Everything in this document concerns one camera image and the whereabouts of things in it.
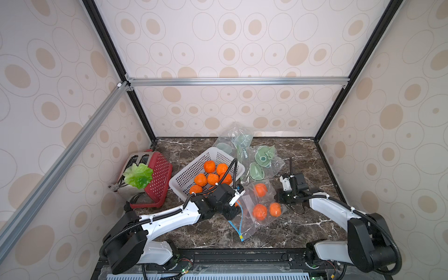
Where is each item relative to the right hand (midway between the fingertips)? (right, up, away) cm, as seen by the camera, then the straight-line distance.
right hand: (281, 196), depth 90 cm
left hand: (-21, -3, -11) cm, 24 cm away
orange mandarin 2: (-13, -5, -10) cm, 17 cm away
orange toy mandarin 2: (-32, +14, +8) cm, 35 cm away
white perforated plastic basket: (-53, +6, +3) cm, 53 cm away
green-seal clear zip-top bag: (-7, +16, +16) cm, 24 cm away
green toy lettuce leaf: (-67, +12, -12) cm, 69 cm away
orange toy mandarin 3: (-42, +8, +2) cm, 43 cm away
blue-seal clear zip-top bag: (-12, +2, -2) cm, 12 cm away
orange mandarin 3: (-5, -5, -7) cm, 10 cm away
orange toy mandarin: (-38, +15, +8) cm, 42 cm away
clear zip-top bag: (-22, +30, +27) cm, 46 cm away
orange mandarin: (-44, +4, +1) cm, 44 cm away
